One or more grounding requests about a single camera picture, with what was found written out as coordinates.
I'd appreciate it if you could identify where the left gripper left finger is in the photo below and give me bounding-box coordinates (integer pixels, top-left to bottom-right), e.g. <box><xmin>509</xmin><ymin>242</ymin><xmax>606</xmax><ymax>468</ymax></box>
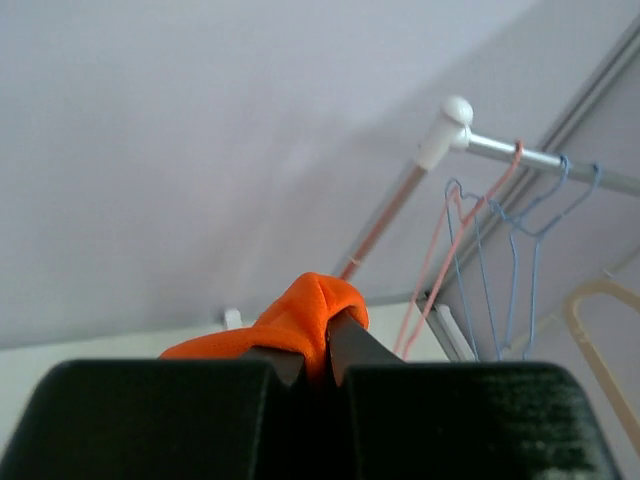
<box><xmin>1</xmin><ymin>348</ymin><xmax>304</xmax><ymax>479</ymax></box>

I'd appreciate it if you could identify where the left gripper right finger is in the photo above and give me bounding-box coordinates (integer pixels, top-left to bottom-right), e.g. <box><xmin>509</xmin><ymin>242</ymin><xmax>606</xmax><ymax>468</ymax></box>
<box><xmin>327</xmin><ymin>313</ymin><xmax>621</xmax><ymax>479</ymax></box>

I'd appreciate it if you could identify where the orange t shirt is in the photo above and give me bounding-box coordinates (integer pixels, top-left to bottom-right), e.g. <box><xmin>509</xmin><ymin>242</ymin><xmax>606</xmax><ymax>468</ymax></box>
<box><xmin>160</xmin><ymin>272</ymin><xmax>369</xmax><ymax>383</ymax></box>

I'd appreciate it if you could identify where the blue wire hanger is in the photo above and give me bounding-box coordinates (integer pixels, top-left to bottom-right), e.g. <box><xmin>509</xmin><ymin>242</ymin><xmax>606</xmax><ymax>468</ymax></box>
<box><xmin>481</xmin><ymin>156</ymin><xmax>604</xmax><ymax>361</ymax></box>
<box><xmin>443</xmin><ymin>155</ymin><xmax>571</xmax><ymax>362</ymax></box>

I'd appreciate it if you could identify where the pink wire hanger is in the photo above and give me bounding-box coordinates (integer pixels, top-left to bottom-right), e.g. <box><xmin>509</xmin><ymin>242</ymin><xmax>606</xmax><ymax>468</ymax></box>
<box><xmin>392</xmin><ymin>140</ymin><xmax>524</xmax><ymax>360</ymax></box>

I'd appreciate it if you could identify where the metal clothes rack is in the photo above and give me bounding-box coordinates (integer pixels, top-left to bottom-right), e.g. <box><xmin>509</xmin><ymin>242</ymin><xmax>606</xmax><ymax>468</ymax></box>
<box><xmin>222</xmin><ymin>94</ymin><xmax>640</xmax><ymax>331</ymax></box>

